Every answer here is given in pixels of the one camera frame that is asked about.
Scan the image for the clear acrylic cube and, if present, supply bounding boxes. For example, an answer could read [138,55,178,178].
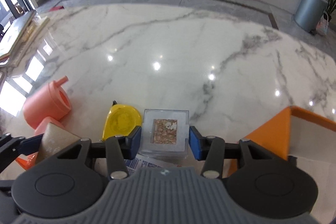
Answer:
[138,109,189,159]

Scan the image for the pink bottle orange cap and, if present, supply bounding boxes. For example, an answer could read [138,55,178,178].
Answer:
[15,117,65,171]

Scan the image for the white lotion tube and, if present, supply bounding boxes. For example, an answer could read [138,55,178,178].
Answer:
[124,154,181,175]

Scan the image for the woven checkered basket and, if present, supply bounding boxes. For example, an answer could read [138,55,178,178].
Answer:
[316,11,330,36]

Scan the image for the yellow tape measure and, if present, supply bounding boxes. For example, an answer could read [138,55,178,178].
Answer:
[102,101,142,141]

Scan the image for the small gold box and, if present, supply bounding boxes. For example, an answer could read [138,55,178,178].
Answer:
[35,123,80,164]

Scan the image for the large beige book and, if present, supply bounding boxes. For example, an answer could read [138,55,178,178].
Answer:
[1,16,50,67]

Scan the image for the orange cardboard box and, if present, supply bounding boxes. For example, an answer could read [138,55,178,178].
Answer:
[243,106,335,181]

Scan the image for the black hardcover book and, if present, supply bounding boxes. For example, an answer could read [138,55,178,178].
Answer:
[1,10,37,60]

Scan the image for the grey metal trash bin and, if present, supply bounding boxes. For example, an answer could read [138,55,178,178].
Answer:
[294,0,328,32]

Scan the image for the pink cup with spout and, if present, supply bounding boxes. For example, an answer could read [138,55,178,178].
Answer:
[23,76,72,129]

